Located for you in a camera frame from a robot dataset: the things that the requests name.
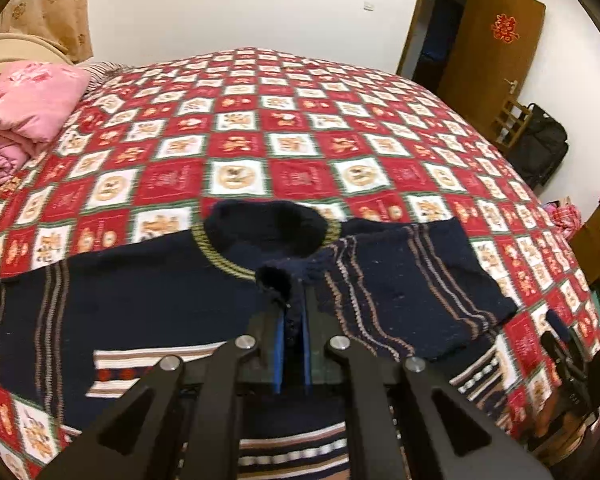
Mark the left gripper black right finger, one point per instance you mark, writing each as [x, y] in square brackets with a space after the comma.
[322, 367]

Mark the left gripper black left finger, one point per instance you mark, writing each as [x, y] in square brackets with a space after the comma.
[265, 365]

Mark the navy patterned knit sweater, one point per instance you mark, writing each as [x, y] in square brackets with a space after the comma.
[130, 363]

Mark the pink plaid cloth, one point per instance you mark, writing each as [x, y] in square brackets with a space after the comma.
[565, 215]

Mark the black bag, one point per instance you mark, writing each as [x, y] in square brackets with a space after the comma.
[540, 149]

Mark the wooden chair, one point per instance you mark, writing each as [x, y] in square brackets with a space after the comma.
[510, 123]

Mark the red checkered bear bedspread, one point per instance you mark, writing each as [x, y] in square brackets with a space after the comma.
[152, 151]

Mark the brown wooden door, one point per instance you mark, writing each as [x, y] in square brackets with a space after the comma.
[481, 71]

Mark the red double happiness decoration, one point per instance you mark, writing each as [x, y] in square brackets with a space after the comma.
[504, 28]

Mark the striped pillow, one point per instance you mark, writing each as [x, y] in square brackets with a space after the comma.
[101, 72]

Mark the folded pink quilt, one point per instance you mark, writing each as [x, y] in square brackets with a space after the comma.
[36, 100]

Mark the cream wooden headboard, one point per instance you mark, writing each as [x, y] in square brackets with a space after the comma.
[15, 47]

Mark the beige patterned curtain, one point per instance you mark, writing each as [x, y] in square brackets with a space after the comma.
[64, 23]

